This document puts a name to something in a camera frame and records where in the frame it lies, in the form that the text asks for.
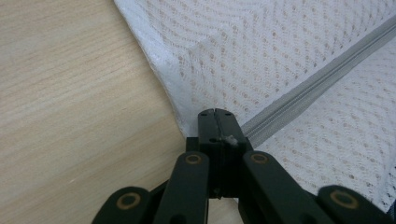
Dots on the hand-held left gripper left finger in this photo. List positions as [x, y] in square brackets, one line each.
[208, 130]

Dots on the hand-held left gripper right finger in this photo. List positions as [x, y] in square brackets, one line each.
[229, 127]

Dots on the white mesh laundry bag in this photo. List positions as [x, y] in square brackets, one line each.
[255, 49]

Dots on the dark teal cloth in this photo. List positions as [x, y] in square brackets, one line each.
[392, 214]

